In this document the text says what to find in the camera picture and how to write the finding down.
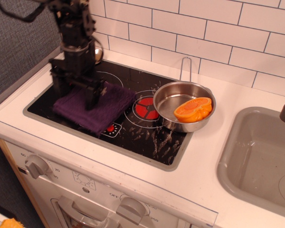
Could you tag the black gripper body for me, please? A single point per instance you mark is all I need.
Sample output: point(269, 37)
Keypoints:
point(78, 67)

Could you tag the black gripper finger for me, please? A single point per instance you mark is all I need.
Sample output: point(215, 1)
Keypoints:
point(61, 86)
point(92, 94)

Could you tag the purple towel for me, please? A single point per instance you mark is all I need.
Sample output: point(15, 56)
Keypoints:
point(110, 106)

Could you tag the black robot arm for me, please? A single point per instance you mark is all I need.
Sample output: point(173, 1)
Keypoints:
point(76, 27)

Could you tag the black toy stovetop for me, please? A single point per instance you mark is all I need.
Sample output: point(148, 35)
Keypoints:
point(137, 133)

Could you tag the stainless steel pan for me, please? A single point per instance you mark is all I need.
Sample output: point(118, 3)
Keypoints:
point(170, 96)

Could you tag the grey left timer knob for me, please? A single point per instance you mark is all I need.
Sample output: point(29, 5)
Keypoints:
point(36, 166)

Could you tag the orange toy pepper half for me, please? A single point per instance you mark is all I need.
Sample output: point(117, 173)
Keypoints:
point(193, 110)

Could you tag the grey oven temperature knob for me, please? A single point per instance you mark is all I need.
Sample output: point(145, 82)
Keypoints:
point(131, 209)

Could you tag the orange object bottom left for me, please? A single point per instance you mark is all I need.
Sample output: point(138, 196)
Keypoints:
point(11, 223)

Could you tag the grey toy sink basin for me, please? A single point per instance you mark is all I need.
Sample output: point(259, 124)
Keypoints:
point(252, 165)

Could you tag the red handled metal spoon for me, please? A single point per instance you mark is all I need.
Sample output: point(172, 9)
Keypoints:
point(98, 56)

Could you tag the grey oven door handle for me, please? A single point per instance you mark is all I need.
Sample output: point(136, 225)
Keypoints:
point(74, 217)

